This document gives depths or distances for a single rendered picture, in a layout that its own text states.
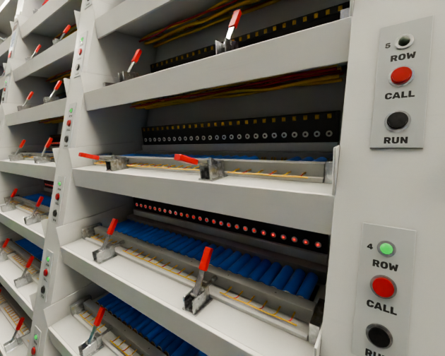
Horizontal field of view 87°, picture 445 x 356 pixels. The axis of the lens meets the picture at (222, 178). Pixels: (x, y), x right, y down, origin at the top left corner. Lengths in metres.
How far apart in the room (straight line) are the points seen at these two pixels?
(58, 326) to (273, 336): 0.56
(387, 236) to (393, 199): 0.03
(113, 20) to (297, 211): 0.62
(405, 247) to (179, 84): 0.38
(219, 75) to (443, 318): 0.37
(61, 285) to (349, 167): 0.70
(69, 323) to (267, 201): 0.61
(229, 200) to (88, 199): 0.48
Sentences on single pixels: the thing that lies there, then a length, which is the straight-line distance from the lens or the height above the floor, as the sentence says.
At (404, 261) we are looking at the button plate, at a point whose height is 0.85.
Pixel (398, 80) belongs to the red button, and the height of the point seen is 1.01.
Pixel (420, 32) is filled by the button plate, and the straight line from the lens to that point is 0.31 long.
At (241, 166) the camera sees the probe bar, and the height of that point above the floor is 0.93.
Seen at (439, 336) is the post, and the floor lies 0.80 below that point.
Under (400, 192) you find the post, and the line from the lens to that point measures 0.27.
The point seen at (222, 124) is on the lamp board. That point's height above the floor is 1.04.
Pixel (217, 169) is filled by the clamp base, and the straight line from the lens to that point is 0.36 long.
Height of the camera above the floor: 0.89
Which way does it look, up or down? 3 degrees up
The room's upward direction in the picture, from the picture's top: 7 degrees clockwise
